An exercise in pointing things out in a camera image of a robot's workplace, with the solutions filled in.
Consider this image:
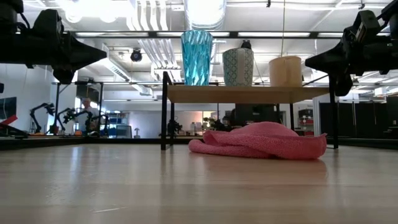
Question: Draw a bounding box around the black table frame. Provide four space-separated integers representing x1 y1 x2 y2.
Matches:
0 136 398 150

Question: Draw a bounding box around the wooden shelf with black legs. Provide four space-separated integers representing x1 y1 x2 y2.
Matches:
159 71 340 151

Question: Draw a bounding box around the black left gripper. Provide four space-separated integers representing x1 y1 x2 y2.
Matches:
0 8 108 85

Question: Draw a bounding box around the teal faceted plastic tumbler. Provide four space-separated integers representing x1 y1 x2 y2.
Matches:
180 30 214 86

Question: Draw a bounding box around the peach plastic cup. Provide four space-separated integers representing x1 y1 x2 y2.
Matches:
269 55 303 87

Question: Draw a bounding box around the white patterned ceramic mug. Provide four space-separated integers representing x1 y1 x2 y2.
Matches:
222 47 254 87

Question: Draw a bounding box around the person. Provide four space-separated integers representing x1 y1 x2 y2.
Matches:
76 97 100 136

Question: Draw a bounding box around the pink cloth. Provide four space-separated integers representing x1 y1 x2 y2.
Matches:
188 121 328 161

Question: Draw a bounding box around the silver ceiling air duct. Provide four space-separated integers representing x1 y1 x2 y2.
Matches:
183 0 228 31

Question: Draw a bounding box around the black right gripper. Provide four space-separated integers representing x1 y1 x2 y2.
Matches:
304 9 398 97

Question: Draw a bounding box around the black overhead frame bar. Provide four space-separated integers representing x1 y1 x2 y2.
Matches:
70 30 345 39

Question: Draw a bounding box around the black background station frame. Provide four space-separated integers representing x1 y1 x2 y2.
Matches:
51 80 105 138

